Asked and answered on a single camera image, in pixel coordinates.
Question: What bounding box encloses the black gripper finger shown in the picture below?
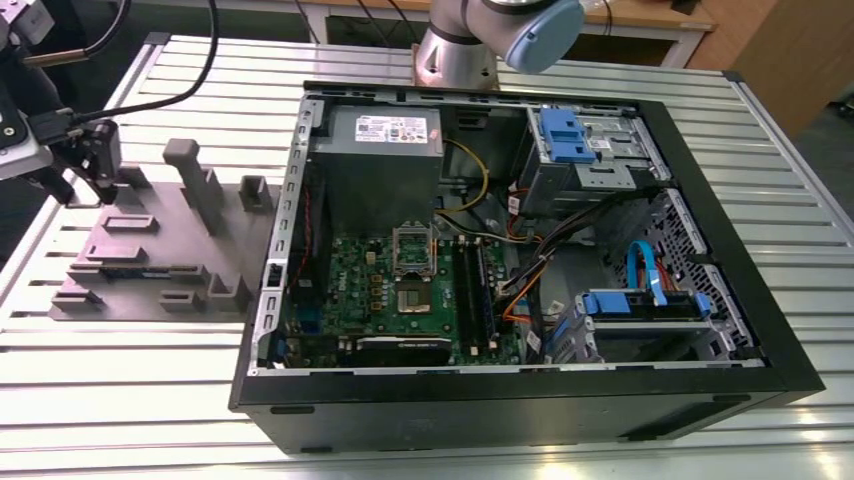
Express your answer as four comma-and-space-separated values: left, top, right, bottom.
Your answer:
39, 167, 75, 207
83, 119, 123, 204

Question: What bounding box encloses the CPU socket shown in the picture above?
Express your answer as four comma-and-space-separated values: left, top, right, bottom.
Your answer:
392, 278, 441, 318

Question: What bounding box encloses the grey plastic parts rack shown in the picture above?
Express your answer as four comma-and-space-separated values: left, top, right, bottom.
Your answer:
50, 138, 286, 324

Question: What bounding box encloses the green RAM stick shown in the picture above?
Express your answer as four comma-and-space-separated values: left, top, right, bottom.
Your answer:
98, 268, 173, 281

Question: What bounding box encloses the grey power supply unit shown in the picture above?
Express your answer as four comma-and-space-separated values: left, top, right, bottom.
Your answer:
312, 104, 448, 236

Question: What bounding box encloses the metal socket cover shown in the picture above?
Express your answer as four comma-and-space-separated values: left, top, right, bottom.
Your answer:
392, 221, 441, 280

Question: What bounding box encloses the green motherboard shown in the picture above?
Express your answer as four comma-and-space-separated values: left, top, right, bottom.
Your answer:
277, 234, 529, 369

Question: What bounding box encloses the black graphics card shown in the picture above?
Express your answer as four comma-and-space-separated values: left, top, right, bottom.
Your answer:
340, 333, 456, 369

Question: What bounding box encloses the black installed RAM stick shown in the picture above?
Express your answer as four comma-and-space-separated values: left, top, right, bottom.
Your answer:
470, 238, 501, 349

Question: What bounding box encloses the blue plastic drive clip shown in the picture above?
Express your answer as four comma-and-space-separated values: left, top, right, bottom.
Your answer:
553, 139, 598, 164
541, 107, 588, 144

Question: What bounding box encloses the silver drive cage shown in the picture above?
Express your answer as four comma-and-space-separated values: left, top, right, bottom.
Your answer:
520, 102, 673, 216

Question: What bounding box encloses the black open PC case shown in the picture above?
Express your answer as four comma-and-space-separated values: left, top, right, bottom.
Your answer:
229, 79, 828, 455

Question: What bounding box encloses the hard disk in blue carrier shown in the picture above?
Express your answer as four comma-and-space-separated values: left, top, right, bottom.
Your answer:
574, 289, 715, 324

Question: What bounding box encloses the silver disk bay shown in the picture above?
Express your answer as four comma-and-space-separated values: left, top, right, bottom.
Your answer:
544, 289, 767, 369

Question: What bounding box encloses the wooden cabinet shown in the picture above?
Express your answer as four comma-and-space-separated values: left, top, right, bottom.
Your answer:
691, 0, 854, 139

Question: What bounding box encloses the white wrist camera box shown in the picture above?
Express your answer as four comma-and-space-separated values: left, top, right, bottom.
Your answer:
0, 110, 54, 180

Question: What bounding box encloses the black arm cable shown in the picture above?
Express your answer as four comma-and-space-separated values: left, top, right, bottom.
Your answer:
66, 0, 222, 126

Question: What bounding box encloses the yellow wire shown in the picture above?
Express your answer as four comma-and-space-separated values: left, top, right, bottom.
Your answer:
437, 138, 493, 215

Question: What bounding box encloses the orange wire bundle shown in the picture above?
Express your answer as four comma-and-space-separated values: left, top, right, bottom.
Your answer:
497, 279, 544, 326

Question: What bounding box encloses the black wire bundle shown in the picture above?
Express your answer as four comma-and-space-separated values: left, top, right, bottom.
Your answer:
497, 185, 669, 296

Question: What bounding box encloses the blue data wire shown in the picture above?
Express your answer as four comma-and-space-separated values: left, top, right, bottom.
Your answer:
626, 239, 669, 307

